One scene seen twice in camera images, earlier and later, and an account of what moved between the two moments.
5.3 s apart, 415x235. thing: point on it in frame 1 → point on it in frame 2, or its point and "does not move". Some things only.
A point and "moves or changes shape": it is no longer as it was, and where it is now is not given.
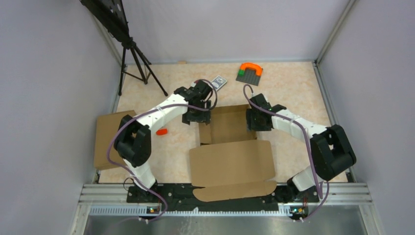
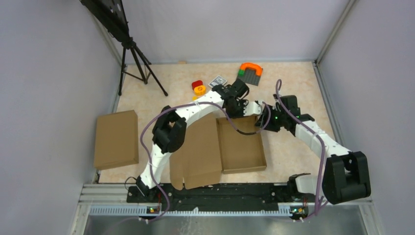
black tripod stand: (109, 15) does not move
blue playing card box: (218, 82) does not move
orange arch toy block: (259, 70) does not move
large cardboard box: (230, 163) moves or changes shape
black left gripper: (203, 117) → (242, 104)
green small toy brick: (241, 72) does not move
